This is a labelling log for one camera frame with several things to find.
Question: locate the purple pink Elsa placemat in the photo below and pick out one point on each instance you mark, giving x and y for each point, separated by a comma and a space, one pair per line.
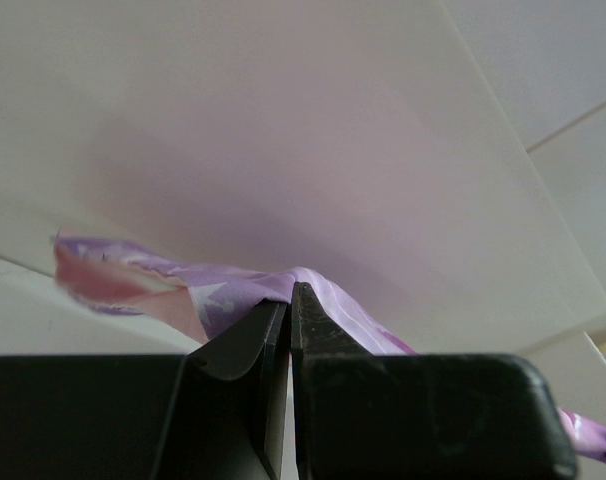
200, 301

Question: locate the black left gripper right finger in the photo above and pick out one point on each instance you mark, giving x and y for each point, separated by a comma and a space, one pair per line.
457, 416

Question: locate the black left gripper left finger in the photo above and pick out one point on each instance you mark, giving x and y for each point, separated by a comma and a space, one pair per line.
215, 413

